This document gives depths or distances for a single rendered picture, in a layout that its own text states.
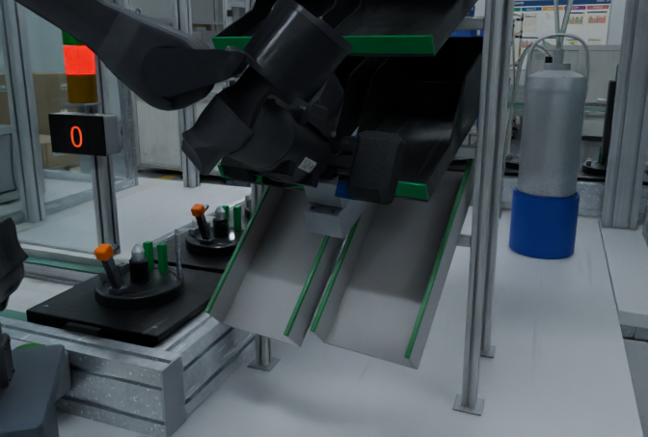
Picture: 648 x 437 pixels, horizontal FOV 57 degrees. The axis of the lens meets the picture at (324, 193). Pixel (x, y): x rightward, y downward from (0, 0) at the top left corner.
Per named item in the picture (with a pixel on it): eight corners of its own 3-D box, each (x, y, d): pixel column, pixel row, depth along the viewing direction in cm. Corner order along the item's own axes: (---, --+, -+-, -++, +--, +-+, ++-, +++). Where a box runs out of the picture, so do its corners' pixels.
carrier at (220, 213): (246, 284, 106) (244, 215, 103) (134, 266, 115) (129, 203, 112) (300, 243, 128) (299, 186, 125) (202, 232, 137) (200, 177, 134)
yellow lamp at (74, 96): (84, 103, 105) (82, 75, 104) (62, 102, 107) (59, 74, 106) (104, 101, 110) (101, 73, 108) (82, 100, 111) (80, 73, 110)
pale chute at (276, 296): (301, 348, 76) (286, 335, 73) (221, 324, 83) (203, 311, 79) (374, 168, 88) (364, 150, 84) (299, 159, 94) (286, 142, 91)
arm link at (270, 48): (131, 75, 43) (230, -60, 41) (158, 71, 51) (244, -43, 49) (256, 173, 45) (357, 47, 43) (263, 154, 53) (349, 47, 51)
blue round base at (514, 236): (574, 262, 142) (580, 202, 139) (505, 255, 148) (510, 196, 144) (573, 243, 156) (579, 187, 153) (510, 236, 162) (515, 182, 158)
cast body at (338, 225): (343, 239, 61) (330, 183, 57) (308, 232, 63) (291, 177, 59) (379, 191, 66) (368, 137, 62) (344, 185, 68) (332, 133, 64)
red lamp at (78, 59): (82, 74, 104) (79, 45, 103) (59, 74, 106) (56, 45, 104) (101, 73, 108) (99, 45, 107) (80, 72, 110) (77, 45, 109)
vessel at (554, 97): (577, 201, 140) (594, 32, 131) (514, 195, 145) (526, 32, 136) (576, 187, 152) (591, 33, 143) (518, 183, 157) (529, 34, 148)
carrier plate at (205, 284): (158, 349, 83) (157, 335, 83) (26, 321, 92) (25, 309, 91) (242, 286, 105) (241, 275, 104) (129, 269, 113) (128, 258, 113)
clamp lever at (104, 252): (119, 291, 91) (103, 252, 87) (108, 289, 92) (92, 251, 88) (133, 276, 94) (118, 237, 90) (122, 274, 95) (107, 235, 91)
